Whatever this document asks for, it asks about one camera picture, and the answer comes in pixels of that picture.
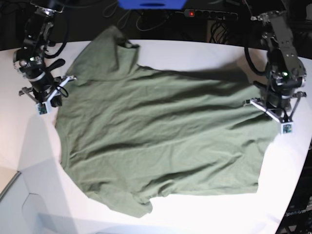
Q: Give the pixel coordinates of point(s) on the blue box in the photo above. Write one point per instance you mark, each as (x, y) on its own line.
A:
(151, 4)

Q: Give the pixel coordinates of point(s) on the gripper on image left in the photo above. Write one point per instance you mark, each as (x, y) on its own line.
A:
(53, 92)

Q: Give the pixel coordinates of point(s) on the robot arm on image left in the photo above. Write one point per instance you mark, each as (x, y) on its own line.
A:
(29, 60)

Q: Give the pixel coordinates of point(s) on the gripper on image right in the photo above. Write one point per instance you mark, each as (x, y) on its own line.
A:
(278, 107)

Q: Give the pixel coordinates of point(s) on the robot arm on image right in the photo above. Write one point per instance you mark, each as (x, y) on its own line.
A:
(284, 71)

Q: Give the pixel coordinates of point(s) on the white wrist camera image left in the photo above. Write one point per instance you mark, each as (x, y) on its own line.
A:
(43, 108)

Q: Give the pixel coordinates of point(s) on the black power strip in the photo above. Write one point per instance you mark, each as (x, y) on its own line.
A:
(210, 15)

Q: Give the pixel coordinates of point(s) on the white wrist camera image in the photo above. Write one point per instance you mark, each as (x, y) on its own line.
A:
(43, 108)
(286, 128)

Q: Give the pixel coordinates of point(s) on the green t-shirt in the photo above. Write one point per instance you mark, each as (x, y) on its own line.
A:
(131, 133)

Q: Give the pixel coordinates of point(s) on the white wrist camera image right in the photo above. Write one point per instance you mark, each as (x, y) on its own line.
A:
(286, 128)

